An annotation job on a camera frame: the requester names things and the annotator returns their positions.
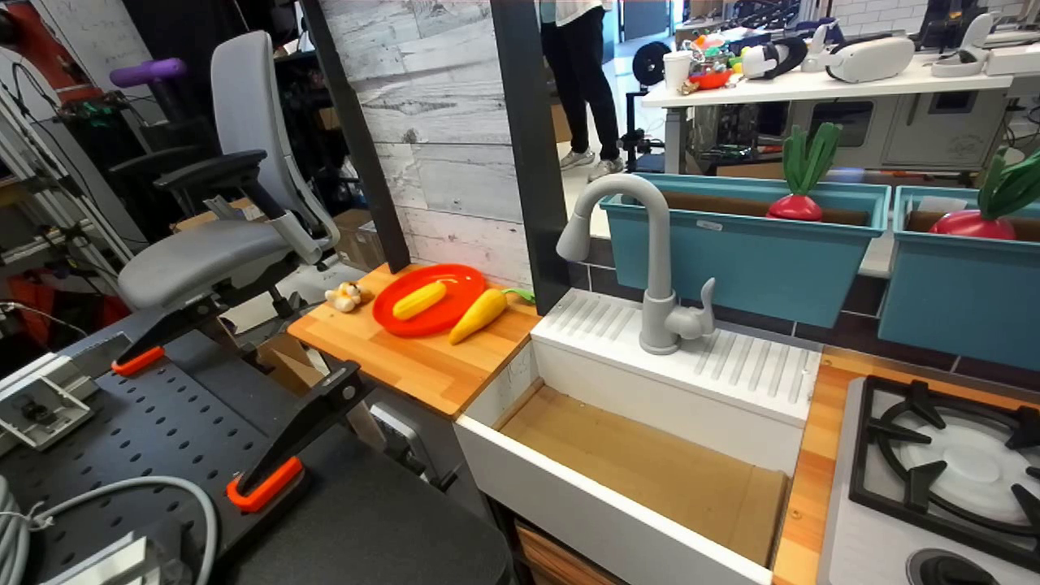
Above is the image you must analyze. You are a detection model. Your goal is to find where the grey tap faucet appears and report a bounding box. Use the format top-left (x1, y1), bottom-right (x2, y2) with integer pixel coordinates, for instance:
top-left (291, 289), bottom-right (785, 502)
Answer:
top-left (554, 171), bottom-right (715, 354)

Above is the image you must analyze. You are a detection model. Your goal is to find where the yellow toy carrot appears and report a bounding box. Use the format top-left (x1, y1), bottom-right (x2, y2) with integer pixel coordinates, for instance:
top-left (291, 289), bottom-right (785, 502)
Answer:
top-left (449, 289), bottom-right (506, 343)

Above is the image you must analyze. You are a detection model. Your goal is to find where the red round plate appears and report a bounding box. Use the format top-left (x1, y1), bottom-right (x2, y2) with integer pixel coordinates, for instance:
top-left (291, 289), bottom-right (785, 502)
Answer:
top-left (375, 262), bottom-right (488, 338)

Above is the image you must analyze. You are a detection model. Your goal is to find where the yellow toy food on plate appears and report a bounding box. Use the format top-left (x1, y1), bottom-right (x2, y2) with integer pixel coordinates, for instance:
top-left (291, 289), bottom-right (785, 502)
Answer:
top-left (393, 279), bottom-right (449, 320)

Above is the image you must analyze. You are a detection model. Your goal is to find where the white toy garlic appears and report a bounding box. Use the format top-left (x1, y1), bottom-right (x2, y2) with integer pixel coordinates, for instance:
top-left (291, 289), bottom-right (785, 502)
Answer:
top-left (324, 283), bottom-right (364, 312)

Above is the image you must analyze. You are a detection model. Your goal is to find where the grey stone backdrop panel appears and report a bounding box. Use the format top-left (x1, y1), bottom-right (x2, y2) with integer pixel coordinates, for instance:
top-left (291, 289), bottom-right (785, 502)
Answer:
top-left (319, 0), bottom-right (529, 286)

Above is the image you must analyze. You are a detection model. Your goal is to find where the white toy sink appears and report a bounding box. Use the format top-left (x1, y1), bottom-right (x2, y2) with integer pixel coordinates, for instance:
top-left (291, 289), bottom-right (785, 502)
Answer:
top-left (454, 289), bottom-right (822, 585)

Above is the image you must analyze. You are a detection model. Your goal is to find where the person in black trousers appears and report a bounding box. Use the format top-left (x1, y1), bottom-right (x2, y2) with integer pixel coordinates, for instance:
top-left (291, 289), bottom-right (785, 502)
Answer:
top-left (536, 0), bottom-right (624, 176)

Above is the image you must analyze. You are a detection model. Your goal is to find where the grey office chair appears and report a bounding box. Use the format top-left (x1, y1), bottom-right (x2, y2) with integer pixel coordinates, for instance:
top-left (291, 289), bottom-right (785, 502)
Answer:
top-left (116, 29), bottom-right (357, 326)

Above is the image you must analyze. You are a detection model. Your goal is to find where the left teal planter box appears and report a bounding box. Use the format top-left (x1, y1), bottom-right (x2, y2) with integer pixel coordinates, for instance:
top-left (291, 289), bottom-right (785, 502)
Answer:
top-left (653, 176), bottom-right (891, 329)

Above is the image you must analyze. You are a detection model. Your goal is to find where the teal planter box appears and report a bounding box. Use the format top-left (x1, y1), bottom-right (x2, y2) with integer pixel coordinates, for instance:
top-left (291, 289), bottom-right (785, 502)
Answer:
top-left (653, 176), bottom-right (891, 329)
top-left (878, 184), bottom-right (1040, 370)

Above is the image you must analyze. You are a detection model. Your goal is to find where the black orange clamp near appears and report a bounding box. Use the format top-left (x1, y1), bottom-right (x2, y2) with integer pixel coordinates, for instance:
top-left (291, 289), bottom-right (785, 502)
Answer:
top-left (223, 360), bottom-right (371, 512)

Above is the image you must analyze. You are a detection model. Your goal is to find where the black orange clamp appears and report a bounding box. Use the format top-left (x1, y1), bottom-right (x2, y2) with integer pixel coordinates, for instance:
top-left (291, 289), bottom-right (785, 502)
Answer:
top-left (223, 360), bottom-right (371, 512)
top-left (109, 300), bottom-right (233, 378)

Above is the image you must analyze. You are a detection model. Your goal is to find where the left toy radish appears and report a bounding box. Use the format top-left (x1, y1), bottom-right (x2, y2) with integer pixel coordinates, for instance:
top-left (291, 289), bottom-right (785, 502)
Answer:
top-left (767, 123), bottom-right (841, 222)

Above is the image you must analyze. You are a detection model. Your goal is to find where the toy radish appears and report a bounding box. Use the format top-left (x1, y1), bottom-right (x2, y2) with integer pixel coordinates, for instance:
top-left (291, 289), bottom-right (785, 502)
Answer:
top-left (767, 123), bottom-right (841, 222)
top-left (934, 150), bottom-right (1040, 239)

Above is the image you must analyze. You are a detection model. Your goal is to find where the black orange clamp far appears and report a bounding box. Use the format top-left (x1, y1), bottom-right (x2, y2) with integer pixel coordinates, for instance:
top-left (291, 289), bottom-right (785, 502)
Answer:
top-left (109, 300), bottom-right (233, 378)

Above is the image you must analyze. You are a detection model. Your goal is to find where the white table with clutter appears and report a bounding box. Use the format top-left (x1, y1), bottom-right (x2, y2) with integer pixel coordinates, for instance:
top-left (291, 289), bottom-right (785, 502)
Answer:
top-left (642, 49), bottom-right (1040, 171)

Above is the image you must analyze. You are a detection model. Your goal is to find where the grey toy stove top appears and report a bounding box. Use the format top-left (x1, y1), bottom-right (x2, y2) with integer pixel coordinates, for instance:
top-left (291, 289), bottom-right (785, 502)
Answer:
top-left (818, 378), bottom-right (1040, 585)

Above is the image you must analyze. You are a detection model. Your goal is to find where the right teal planter box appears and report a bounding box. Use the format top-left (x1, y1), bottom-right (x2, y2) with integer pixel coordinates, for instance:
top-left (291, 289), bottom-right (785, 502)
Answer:
top-left (878, 184), bottom-right (1040, 370)

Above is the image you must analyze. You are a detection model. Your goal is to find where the right toy radish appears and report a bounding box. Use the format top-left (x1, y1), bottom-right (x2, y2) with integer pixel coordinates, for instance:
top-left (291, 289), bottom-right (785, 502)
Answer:
top-left (934, 150), bottom-right (1040, 239)

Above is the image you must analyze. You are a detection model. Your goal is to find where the grey flexible cable hose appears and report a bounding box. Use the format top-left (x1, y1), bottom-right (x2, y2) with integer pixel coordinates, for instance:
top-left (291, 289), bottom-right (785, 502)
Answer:
top-left (0, 472), bottom-right (220, 585)

